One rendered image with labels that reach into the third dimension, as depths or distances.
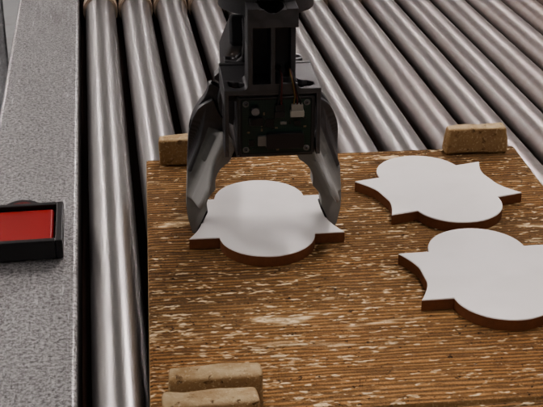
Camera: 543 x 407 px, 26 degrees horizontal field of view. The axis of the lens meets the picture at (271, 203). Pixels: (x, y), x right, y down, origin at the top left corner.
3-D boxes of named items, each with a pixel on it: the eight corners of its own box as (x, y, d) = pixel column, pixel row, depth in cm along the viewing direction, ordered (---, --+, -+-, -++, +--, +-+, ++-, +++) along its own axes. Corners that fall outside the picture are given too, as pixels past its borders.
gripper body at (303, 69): (220, 165, 86) (218, 6, 81) (213, 123, 94) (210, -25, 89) (323, 161, 87) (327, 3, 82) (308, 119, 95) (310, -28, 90)
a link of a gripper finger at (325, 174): (338, 253, 93) (288, 158, 89) (327, 220, 98) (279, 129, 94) (374, 236, 92) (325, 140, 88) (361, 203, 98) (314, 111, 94)
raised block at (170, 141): (159, 167, 108) (157, 139, 107) (158, 160, 109) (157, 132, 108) (223, 165, 108) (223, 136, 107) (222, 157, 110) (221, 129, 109)
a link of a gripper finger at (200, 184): (163, 245, 91) (214, 144, 88) (162, 212, 96) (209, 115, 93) (199, 259, 92) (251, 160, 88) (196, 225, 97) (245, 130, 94)
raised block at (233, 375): (167, 417, 73) (166, 379, 71) (166, 400, 74) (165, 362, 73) (264, 411, 73) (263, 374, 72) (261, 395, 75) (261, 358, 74)
